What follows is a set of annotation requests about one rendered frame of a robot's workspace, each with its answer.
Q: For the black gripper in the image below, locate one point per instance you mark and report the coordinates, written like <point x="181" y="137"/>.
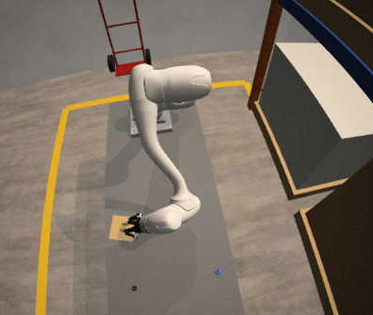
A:
<point x="135" y="228"/>

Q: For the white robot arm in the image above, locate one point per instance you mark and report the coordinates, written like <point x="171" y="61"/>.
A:
<point x="182" y="86"/>

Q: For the tan flat mat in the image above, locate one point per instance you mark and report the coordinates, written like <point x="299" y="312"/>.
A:
<point x="115" y="234"/>

